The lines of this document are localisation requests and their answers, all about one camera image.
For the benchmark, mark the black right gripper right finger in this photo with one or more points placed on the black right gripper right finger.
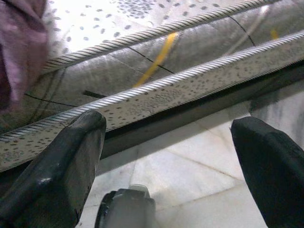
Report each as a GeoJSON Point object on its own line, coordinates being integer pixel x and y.
{"type": "Point", "coordinates": [275, 171]}

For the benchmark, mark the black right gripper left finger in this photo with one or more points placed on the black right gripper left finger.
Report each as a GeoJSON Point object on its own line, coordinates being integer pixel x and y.
{"type": "Point", "coordinates": [59, 178]}

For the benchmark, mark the grey quilted mattress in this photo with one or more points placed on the grey quilted mattress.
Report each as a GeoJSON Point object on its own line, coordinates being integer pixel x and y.
{"type": "Point", "coordinates": [166, 47]}

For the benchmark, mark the silver right robot leg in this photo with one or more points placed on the silver right robot leg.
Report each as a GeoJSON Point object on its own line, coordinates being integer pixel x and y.
{"type": "Point", "coordinates": [128, 209]}

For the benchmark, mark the pink cartoon print quilt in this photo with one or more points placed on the pink cartoon print quilt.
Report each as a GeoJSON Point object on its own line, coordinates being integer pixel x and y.
{"type": "Point", "coordinates": [21, 47]}

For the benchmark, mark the dark bed frame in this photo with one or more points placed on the dark bed frame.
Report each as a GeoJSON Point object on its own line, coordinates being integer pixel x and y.
{"type": "Point", "coordinates": [190, 114]}

